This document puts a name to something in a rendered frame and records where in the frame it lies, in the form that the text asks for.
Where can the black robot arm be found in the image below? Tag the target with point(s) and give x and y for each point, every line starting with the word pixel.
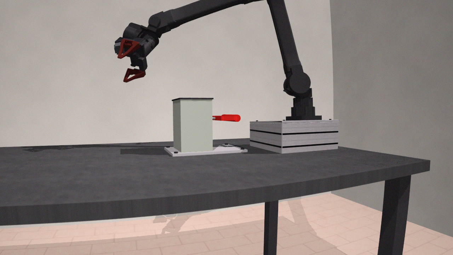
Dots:
pixel 297 83

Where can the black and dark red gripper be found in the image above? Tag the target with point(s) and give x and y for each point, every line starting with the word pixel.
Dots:
pixel 137 51

